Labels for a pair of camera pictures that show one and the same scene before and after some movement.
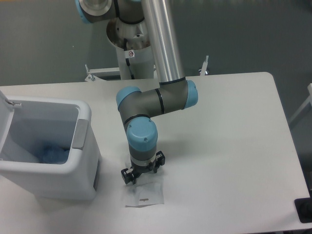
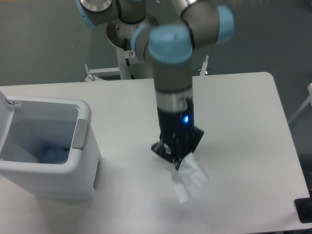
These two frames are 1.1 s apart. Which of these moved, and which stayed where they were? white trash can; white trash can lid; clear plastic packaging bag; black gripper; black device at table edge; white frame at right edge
Moved: black gripper; clear plastic packaging bag
Stayed: white trash can; black device at table edge; white trash can lid; white frame at right edge
